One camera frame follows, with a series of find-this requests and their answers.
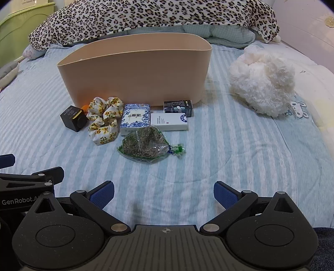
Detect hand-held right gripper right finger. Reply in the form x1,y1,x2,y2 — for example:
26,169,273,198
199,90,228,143
199,181,298,233

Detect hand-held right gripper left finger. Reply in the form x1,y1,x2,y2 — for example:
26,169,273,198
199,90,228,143
31,181,131,234

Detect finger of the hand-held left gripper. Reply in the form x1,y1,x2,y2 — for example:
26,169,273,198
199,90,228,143
0,154,15,168
0,167,65,188

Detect black cube box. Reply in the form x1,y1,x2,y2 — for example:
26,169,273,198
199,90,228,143
60,105,86,132

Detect floral fabric scrunchie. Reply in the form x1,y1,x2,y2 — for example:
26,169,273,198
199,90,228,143
87,97,125,146

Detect blue and white patterned box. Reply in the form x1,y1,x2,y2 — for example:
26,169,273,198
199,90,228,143
120,104,151,136

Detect black printed box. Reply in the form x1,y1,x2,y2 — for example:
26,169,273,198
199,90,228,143
163,100,194,118

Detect beige plastic storage bin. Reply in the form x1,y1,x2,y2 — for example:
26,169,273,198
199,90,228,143
57,33,212,107

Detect blue striped bed sheet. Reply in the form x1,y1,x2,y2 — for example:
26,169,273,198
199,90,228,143
0,39,334,233

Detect grey and white cushion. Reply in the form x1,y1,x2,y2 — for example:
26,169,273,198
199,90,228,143
0,62,21,92

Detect pale floral pillow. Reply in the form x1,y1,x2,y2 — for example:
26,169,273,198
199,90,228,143
22,44,50,61

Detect person's blue jeans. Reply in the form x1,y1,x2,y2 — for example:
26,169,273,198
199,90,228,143
310,227,334,271

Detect white fluffy plush toy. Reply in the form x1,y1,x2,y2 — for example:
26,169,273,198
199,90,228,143
229,45,296,118

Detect green wooden furniture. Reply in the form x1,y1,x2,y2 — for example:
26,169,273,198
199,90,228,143
0,2,57,69

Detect white cartoon print cabinet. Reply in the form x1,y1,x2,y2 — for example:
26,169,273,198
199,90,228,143
14,0,51,6

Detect light blue checked quilt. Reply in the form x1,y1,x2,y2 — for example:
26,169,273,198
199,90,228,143
125,24,256,49

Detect leopard print blanket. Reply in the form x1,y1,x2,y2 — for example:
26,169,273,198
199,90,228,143
29,0,280,51

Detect pink headboard with flower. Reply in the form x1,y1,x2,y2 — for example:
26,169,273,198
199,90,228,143
271,0,334,67

